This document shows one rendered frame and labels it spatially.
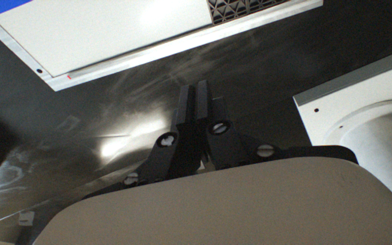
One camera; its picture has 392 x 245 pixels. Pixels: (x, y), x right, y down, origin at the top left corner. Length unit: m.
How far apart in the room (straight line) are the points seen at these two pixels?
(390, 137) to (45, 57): 0.61
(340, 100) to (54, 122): 0.59
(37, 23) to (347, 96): 0.51
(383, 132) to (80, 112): 0.60
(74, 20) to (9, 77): 0.19
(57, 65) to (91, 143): 0.24
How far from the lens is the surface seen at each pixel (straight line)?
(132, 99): 0.46
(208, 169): 0.67
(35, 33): 0.41
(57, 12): 0.38
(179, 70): 0.40
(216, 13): 0.33
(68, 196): 0.90
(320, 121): 0.53
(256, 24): 0.35
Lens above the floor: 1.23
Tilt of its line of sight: 42 degrees down
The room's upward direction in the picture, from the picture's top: 177 degrees clockwise
